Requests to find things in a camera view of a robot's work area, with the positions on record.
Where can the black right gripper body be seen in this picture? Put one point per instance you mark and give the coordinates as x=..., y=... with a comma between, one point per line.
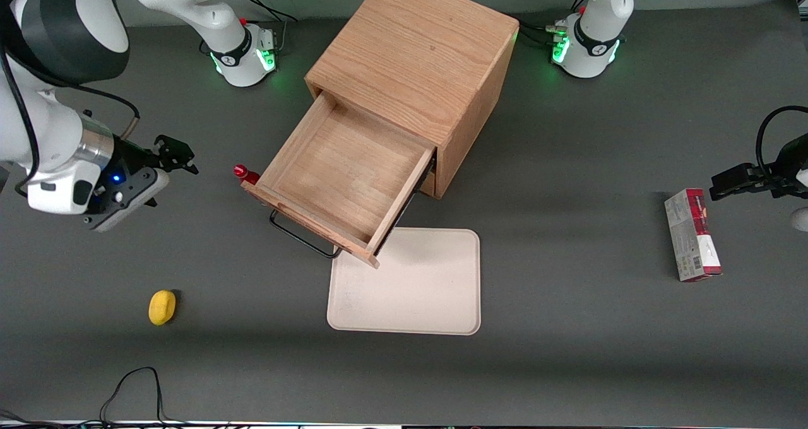
x=130, y=155

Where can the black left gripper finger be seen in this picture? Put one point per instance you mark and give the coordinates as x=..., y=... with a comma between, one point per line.
x=735, y=173
x=738, y=192

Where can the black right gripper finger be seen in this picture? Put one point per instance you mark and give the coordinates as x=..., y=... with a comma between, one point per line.
x=175, y=148
x=184, y=166

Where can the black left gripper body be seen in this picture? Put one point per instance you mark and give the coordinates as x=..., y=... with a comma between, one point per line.
x=788, y=166

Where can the wooden drawer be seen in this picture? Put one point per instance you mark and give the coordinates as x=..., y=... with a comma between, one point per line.
x=341, y=170

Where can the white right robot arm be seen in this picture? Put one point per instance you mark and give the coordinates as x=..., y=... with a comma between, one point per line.
x=38, y=132

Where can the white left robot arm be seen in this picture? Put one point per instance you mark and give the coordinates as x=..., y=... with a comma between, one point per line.
x=596, y=44

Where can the wooden drawer cabinet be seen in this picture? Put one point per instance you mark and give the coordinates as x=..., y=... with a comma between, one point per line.
x=416, y=44

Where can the red cola bottle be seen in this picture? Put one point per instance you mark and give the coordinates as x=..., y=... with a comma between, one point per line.
x=245, y=173

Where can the red plaid cardboard box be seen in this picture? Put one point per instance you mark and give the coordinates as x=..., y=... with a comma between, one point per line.
x=691, y=236

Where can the yellow lemon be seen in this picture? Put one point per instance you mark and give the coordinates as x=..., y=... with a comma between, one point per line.
x=161, y=307

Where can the white rectangular tray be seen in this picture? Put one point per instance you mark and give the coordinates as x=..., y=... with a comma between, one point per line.
x=410, y=287

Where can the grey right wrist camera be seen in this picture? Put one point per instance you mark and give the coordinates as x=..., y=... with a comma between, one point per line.
x=136, y=199

